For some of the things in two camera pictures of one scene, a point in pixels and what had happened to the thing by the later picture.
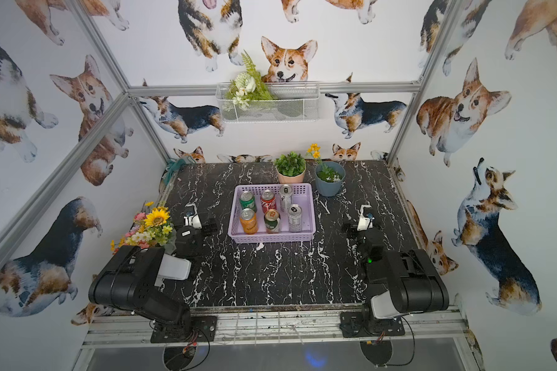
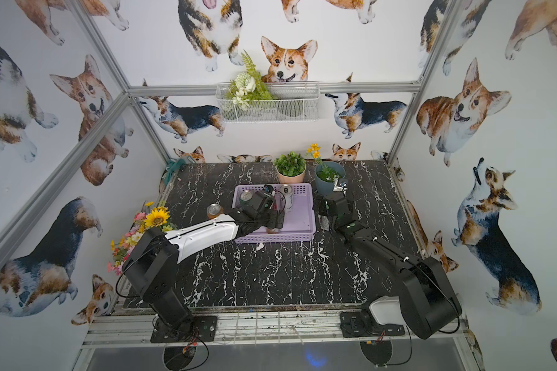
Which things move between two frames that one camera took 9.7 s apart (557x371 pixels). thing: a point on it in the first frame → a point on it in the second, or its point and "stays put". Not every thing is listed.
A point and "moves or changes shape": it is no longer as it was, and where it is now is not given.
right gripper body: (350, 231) → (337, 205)
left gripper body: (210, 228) → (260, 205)
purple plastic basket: (302, 195) stays put
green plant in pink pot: (290, 168) stays put
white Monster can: (286, 191) stays put
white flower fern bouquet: (247, 86) stays put
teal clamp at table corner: (172, 168) stays put
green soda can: (247, 200) stays put
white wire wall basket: (294, 102) stays put
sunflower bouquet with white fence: (152, 228) stays put
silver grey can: (295, 212) → (324, 222)
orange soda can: (248, 220) moves or changes shape
